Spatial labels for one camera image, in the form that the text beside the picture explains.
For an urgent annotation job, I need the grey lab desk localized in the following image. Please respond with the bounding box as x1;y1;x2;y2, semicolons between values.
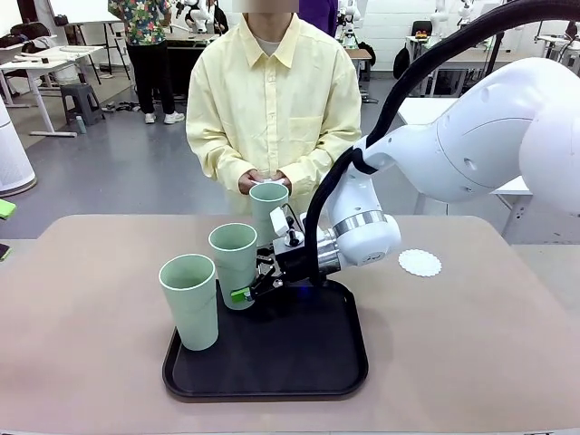
404;34;537;99

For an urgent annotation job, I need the pale green plastic cup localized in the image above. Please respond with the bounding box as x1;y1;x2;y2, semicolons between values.
248;182;291;249
208;222;260;312
158;254;220;353

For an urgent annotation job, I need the person's left hand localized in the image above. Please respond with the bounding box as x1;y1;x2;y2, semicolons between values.
266;171;292;197

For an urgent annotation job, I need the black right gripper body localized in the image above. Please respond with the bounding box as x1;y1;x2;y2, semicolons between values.
273;243;344;285

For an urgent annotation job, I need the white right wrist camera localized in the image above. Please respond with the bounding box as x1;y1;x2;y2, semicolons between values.
268;205;305;248

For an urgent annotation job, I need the yellow-sleeved right forearm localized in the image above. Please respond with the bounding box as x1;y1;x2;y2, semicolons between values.
186;130;253;191

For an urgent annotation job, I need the grey plastic stool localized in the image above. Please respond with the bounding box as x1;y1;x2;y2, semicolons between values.
60;82;106;128

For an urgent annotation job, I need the whiteboard on easel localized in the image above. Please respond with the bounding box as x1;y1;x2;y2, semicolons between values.
47;0;133;88

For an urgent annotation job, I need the white desk with clutter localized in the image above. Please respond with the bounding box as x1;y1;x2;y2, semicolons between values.
0;43;108;137

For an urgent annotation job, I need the person in floral shirt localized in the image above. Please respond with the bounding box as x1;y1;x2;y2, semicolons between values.
107;0;187;126

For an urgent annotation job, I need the black tripod stand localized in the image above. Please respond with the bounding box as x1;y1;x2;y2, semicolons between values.
478;0;517;94

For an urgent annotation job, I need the white perforated air purifier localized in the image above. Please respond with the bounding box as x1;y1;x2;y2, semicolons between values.
0;96;38;197

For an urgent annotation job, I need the black backpack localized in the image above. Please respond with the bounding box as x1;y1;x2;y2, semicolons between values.
391;43;411;82

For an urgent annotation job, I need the black plastic tray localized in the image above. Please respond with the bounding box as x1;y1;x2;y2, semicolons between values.
161;278;370;403

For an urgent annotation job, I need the person in yellow shirt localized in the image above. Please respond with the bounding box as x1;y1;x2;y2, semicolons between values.
185;12;363;217

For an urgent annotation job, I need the person in purple top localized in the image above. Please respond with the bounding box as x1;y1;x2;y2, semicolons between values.
298;0;341;40

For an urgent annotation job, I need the person's right hand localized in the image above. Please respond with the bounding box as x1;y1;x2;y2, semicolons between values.
237;169;265;197

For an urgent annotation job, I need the yellow-sleeved left forearm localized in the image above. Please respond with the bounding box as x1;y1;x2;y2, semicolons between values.
278;130;363;197

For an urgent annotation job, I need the small wooden table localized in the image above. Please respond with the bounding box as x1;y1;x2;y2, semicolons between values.
343;48;373;92

